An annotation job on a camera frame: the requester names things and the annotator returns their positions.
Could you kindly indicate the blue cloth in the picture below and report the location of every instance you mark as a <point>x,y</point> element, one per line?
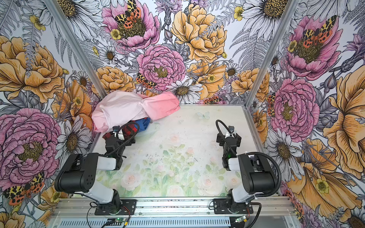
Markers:
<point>143,123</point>

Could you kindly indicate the red black plaid cloth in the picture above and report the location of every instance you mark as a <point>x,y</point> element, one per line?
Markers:
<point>123,132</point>

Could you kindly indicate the aluminium corner post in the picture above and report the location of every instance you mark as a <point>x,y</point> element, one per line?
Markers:
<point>68,31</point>
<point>278,35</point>

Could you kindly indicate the right aluminium corner post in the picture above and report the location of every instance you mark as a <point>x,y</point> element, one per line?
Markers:
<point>278,35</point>

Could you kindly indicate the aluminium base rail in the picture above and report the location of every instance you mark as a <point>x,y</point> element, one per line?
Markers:
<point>176,212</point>

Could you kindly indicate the pink cloth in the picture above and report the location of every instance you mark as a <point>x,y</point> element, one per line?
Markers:
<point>120,107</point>

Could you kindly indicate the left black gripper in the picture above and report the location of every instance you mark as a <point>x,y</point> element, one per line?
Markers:
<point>114,141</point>

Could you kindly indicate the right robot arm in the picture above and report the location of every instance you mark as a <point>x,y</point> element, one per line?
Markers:
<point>256,174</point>

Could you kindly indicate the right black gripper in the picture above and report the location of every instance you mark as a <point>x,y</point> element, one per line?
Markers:
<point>228,141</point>

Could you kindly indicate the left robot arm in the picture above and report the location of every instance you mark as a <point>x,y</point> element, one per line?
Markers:
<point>78,174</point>

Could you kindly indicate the left aluminium corner post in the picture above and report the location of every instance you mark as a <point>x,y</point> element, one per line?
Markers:
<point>68,31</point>

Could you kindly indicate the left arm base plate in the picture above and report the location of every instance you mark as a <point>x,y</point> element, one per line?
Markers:
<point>125,207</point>

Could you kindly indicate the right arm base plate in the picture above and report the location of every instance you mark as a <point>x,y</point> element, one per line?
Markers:
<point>222,206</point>

